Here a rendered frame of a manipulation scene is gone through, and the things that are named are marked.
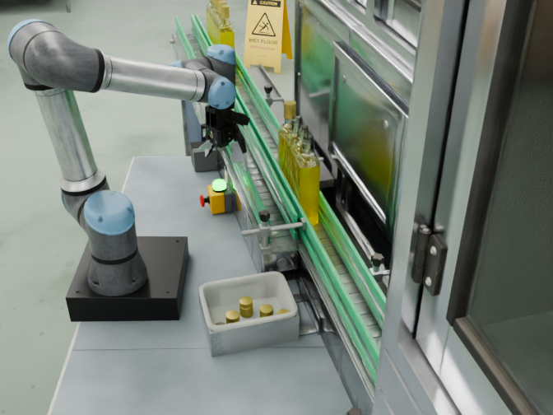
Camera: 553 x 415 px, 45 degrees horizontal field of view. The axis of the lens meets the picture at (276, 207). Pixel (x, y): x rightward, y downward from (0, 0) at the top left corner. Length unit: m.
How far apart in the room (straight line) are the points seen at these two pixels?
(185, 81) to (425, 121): 1.07
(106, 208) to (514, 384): 1.23
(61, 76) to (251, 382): 0.80
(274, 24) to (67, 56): 3.70
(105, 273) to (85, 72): 0.52
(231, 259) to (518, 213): 1.47
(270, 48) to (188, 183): 2.93
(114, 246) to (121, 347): 0.25
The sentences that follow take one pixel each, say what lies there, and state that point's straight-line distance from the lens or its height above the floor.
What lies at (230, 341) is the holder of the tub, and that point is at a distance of 1.62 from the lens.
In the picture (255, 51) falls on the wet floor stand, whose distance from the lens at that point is 5.14.
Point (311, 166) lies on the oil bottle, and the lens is 1.73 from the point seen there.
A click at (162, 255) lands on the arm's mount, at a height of 0.82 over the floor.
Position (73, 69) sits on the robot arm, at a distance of 1.46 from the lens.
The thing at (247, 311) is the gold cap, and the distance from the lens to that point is 1.69.
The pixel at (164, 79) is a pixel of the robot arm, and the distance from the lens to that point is 1.56.
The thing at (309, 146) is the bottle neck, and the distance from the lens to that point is 1.71.
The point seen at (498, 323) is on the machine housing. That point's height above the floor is 1.56.
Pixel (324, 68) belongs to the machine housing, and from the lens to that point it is 2.06.
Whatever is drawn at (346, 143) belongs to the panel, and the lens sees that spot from 1.83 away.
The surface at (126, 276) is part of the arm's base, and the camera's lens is 1.70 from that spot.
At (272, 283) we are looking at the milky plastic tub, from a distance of 1.74.
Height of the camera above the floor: 1.93
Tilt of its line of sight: 34 degrees down
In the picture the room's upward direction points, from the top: straight up
